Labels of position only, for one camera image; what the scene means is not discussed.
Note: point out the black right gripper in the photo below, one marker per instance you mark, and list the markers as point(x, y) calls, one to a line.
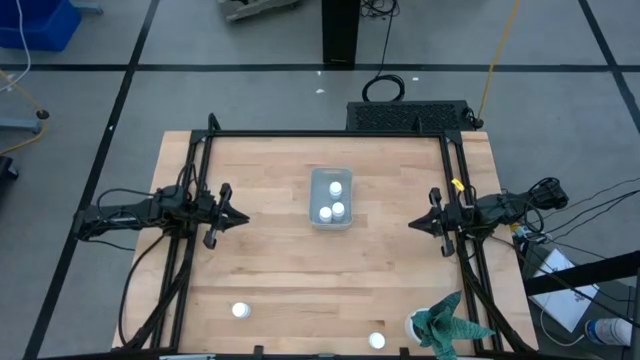
point(450, 217)

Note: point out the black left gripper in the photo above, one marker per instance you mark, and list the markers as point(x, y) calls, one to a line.
point(220, 212)

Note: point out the white pill bottle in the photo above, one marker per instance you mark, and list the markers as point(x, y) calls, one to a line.
point(325, 214)
point(335, 189)
point(338, 210)
point(241, 310)
point(377, 340)

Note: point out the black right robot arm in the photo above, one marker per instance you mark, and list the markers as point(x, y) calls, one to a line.
point(500, 207)

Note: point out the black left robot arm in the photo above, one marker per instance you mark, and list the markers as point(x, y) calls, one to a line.
point(125, 212)

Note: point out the grey plastic basket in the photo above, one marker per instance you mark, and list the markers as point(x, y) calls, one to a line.
point(320, 192)

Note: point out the white power strip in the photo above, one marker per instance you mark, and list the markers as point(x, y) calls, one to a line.
point(525, 232)

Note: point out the green plant in white pot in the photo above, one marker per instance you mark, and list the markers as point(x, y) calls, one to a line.
point(440, 327)

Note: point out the black vented computer case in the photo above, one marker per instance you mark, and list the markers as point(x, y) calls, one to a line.
point(400, 116)

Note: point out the white paper sheet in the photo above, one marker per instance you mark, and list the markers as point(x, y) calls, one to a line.
point(565, 300)

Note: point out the black metal beam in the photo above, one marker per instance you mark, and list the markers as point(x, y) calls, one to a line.
point(580, 273)

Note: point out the grey metal floor object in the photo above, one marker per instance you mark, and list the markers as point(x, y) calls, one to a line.
point(255, 9)

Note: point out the tall black pillar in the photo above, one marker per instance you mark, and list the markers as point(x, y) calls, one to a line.
point(341, 30)

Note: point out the black round stand foot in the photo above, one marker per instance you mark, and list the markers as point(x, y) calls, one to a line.
point(43, 114)

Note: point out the grey stand base bar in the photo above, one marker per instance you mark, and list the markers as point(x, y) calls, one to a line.
point(20, 125)

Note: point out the black floor object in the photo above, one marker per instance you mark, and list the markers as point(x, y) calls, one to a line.
point(6, 167)

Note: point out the blue plastic bin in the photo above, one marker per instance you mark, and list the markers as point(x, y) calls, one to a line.
point(40, 25)

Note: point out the black aluminium table frame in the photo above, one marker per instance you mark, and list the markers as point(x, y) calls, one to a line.
point(325, 134)

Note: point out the black frame clamp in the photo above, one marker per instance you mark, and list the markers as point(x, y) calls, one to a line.
point(258, 351)
point(404, 353)

